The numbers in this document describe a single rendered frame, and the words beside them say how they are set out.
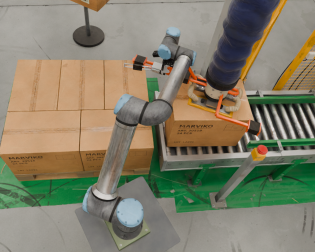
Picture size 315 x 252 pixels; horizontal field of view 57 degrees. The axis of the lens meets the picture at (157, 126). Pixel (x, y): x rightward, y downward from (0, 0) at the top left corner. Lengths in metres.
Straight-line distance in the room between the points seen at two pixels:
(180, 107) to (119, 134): 0.80
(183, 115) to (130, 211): 0.82
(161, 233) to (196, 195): 1.01
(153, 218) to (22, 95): 1.58
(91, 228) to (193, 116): 1.02
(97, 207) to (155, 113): 0.63
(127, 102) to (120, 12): 3.14
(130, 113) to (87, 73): 1.52
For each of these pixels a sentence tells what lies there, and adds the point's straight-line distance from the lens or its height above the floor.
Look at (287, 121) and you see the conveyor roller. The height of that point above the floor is 0.55.
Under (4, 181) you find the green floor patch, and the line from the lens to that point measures 3.03.
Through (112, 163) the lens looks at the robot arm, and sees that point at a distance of 1.52.
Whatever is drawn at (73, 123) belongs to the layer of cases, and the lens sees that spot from 2.52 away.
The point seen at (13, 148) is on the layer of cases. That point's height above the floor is 0.54.
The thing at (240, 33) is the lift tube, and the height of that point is 1.64.
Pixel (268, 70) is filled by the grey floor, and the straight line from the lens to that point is 4.15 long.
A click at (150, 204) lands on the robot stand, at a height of 0.75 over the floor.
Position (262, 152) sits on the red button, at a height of 1.04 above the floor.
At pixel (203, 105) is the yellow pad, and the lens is 2.16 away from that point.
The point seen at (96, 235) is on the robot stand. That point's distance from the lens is 1.94.
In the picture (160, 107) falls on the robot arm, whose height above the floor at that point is 1.53.
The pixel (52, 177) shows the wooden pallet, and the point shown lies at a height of 0.02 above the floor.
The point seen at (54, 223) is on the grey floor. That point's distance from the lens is 2.78.
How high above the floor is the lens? 2.64
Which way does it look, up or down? 57 degrees down
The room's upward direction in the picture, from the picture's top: 12 degrees clockwise
